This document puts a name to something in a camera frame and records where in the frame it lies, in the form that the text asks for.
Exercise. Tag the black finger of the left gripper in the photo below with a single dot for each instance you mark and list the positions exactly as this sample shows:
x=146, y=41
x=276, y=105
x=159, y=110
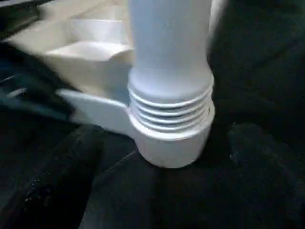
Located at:
x=31, y=90

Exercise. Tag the white plastic table leg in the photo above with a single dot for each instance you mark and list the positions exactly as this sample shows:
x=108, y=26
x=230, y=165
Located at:
x=169, y=59

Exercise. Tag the black mat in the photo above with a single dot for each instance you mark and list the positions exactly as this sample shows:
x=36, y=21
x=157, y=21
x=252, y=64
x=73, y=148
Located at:
x=262, y=59

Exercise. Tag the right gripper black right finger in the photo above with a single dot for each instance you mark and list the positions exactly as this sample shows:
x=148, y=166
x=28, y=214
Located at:
x=269, y=181

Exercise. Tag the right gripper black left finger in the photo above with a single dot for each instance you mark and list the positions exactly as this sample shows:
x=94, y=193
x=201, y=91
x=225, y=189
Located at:
x=52, y=181

